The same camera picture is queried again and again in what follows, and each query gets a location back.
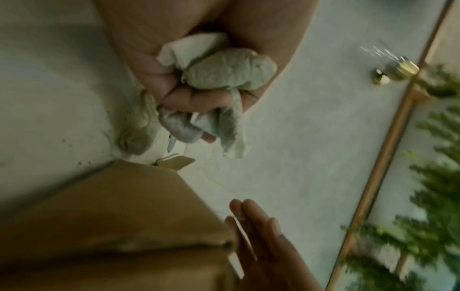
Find brown paper box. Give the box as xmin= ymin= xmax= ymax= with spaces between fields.
xmin=0 ymin=154 xmax=245 ymax=291

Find person's right hand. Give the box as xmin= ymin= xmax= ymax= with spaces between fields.
xmin=223 ymin=198 xmax=325 ymax=291

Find green fern plants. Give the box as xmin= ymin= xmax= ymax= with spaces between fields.
xmin=341 ymin=63 xmax=460 ymax=291

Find person's left hand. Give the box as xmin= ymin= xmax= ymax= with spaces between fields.
xmin=91 ymin=0 xmax=321 ymax=144

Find bunch of tea bags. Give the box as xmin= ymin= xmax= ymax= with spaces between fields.
xmin=155 ymin=31 xmax=280 ymax=160

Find brass wall lamp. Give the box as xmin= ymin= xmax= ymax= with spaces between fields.
xmin=360 ymin=39 xmax=421 ymax=86

